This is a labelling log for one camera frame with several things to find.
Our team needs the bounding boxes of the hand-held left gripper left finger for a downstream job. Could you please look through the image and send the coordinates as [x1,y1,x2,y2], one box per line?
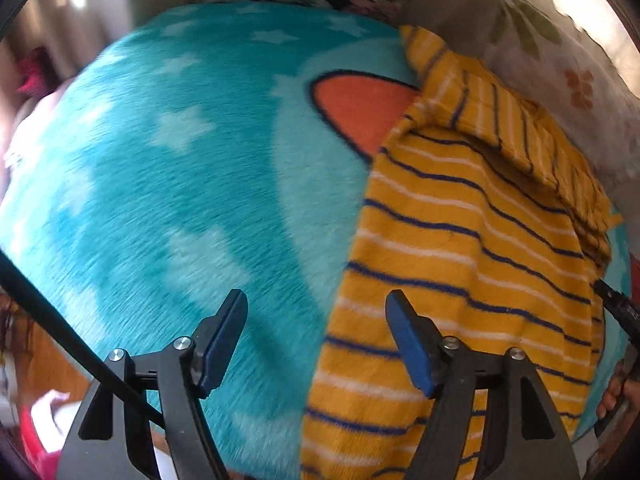
[56,288,249,480]

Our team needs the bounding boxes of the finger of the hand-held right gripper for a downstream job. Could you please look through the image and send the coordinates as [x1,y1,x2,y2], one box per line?
[593,279,640,348]

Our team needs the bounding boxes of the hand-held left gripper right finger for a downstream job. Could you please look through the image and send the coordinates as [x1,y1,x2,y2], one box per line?
[385,289,581,480]

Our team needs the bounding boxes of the yellow striped small sweater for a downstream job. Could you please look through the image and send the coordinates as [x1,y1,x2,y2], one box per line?
[299,25,623,480]

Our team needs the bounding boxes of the person's right hand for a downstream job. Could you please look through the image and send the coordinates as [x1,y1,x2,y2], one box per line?
[596,362,640,422]

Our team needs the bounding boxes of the teal cartoon printed blanket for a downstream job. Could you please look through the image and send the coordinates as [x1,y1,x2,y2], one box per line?
[0,1,633,480]

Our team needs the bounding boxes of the white floral pillow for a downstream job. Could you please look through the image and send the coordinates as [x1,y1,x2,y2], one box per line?
[410,0,640,196]

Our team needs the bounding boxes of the pink cloth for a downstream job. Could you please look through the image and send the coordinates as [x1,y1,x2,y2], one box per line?
[16,47,66,97]

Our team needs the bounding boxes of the black cable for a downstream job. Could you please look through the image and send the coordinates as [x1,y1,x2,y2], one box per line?
[0,251,167,430]

